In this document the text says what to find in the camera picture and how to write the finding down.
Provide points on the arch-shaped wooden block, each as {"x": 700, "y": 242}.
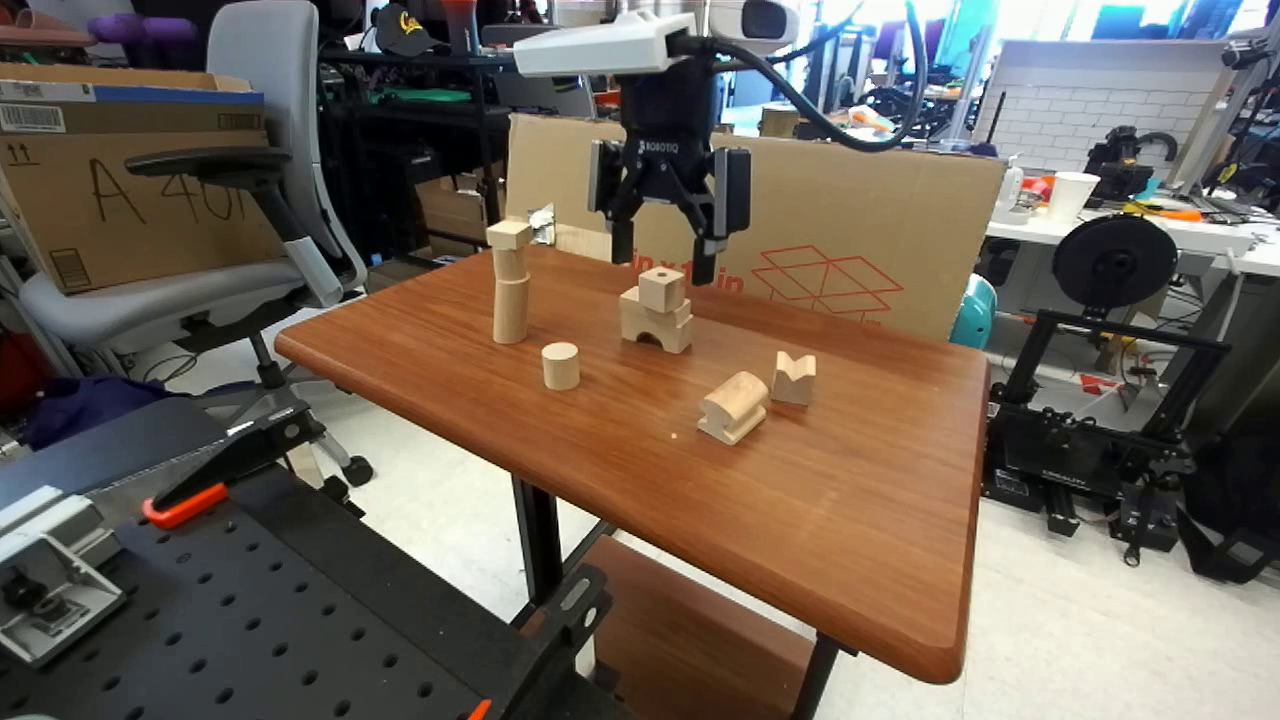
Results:
{"x": 659, "y": 330}

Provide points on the black floor equipment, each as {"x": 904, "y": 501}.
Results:
{"x": 1214, "y": 520}

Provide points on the wooden lower table shelf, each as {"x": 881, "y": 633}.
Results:
{"x": 692, "y": 642}

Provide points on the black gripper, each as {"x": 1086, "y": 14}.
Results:
{"x": 666, "y": 125}

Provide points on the lettered cardboard box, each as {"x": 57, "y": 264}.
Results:
{"x": 82, "y": 202}

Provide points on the V-notched wooden block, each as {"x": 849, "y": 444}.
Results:
{"x": 795, "y": 381}

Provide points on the large brown cardboard sheet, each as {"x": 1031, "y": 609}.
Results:
{"x": 825, "y": 202}

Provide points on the short cylindrical wooden block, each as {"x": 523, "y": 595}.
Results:
{"x": 560, "y": 371}

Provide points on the crumpled white paper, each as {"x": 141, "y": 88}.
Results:
{"x": 541, "y": 223}

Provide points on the black 3D printer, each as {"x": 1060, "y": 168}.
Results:
{"x": 1112, "y": 263}

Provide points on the teal chair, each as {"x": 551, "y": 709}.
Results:
{"x": 978, "y": 318}

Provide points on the black table frame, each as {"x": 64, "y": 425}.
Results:
{"x": 536, "y": 532}

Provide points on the tall wooden cylinder block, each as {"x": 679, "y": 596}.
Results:
{"x": 508, "y": 315}

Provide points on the black perforated breadboard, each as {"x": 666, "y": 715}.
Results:
{"x": 267, "y": 626}

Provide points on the white desk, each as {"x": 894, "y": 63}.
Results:
{"x": 1200, "y": 237}

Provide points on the half-round wooden block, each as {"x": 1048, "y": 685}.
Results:
{"x": 735, "y": 409}

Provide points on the grey office chair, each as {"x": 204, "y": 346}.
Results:
{"x": 267, "y": 54}

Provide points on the small rectangular wooden block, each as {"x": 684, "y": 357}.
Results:
{"x": 508, "y": 242}

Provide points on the white gridded board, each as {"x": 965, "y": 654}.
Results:
{"x": 1104, "y": 102}

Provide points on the aluminium mounting bracket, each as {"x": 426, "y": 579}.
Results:
{"x": 53, "y": 585}

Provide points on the purple bag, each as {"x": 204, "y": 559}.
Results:
{"x": 82, "y": 400}

